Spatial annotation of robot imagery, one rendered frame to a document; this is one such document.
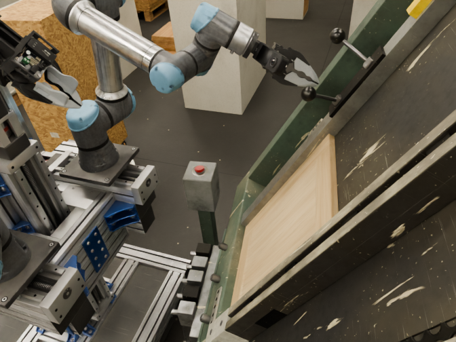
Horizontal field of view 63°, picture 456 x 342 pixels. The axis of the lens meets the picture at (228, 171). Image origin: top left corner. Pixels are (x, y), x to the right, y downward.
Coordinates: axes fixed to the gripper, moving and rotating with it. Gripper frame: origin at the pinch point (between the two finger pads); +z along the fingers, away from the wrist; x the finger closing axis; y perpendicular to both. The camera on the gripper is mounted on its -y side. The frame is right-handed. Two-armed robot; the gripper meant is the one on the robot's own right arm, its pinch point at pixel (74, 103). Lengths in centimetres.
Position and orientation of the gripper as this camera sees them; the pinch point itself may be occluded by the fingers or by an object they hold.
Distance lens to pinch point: 82.8
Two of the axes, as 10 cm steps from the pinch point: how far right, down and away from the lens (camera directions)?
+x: 3.5, -8.5, 3.9
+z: 6.1, 5.3, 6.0
